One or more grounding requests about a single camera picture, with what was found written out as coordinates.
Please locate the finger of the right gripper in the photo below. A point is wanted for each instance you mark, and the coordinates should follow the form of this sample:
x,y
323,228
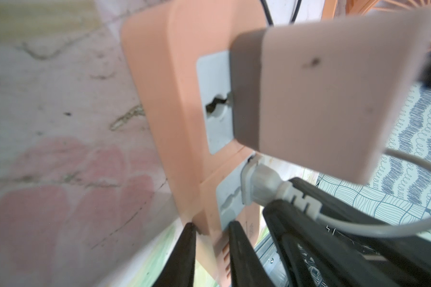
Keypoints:
x,y
339,265
404,257

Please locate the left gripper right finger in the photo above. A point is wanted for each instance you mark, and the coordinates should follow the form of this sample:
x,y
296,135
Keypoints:
x,y
246,269

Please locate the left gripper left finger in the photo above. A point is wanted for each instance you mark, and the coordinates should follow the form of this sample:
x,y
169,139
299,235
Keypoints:
x,y
179,270

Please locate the pink USB charger adapter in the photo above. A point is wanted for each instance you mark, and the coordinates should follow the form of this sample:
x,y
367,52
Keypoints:
x,y
326,95

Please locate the pink power strip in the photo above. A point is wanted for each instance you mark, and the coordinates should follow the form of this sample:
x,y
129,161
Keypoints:
x,y
163,45

